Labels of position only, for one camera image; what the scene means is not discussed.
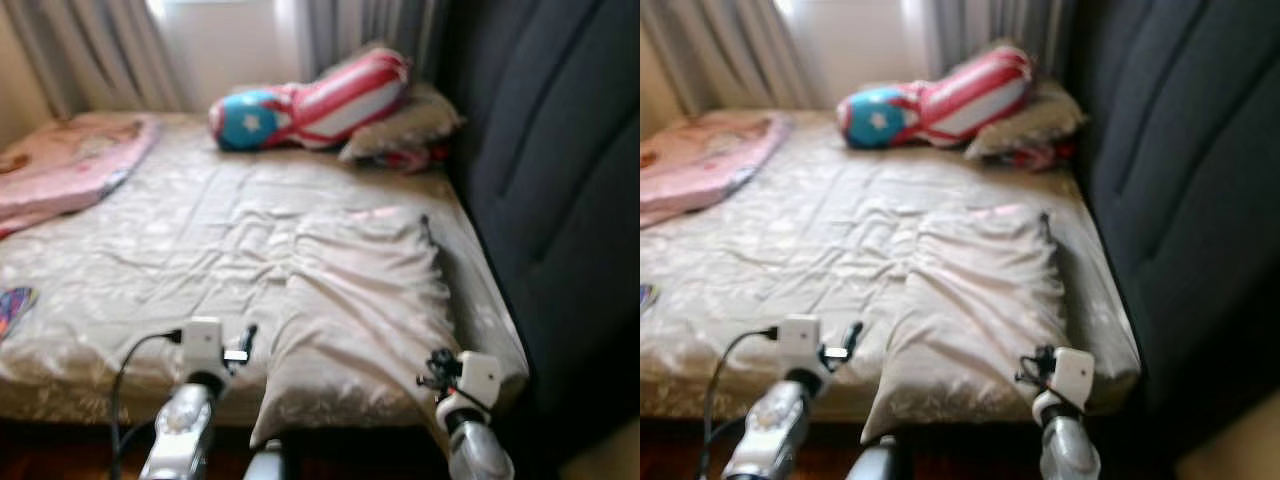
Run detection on beige floral pillow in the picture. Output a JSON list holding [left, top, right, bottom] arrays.
[[248, 207, 463, 449], [860, 205, 1069, 446]]

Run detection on pink cartoon print blanket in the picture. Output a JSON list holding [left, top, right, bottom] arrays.
[[640, 110, 793, 229], [0, 112, 161, 239]]

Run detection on bed with floral sheet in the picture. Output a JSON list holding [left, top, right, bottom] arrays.
[[0, 108, 531, 426], [640, 105, 1143, 421]]

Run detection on pink and red fabric item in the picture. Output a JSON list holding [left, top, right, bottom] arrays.
[[1005, 143, 1076, 171], [375, 145, 449, 174]]

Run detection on dark grey upholstered headboard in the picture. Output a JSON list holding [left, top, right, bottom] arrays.
[[1065, 0, 1280, 466], [440, 0, 641, 471]]

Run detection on grey floral pillow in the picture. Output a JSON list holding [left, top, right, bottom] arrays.
[[338, 82, 463, 164], [965, 80, 1088, 161]]

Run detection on stars and stripes bolster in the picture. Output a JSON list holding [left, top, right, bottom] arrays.
[[836, 45, 1036, 151], [208, 47, 411, 153]]

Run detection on bright window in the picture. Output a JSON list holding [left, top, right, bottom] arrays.
[[780, 0, 936, 109], [150, 0, 306, 113]]

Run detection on grey curtain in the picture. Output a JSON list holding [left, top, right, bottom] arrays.
[[298, 0, 448, 86], [640, 0, 816, 116], [0, 0, 186, 119], [925, 0, 1076, 81]]

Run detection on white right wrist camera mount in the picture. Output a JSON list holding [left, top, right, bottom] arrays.
[[1052, 347, 1097, 408], [456, 350, 502, 408]]

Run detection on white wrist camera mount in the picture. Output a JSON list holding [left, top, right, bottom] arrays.
[[181, 317, 227, 377], [778, 315, 824, 374], [1052, 347, 1097, 408], [456, 350, 502, 408]]

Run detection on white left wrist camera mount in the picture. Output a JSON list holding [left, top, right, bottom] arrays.
[[778, 315, 824, 374], [181, 317, 227, 377]]

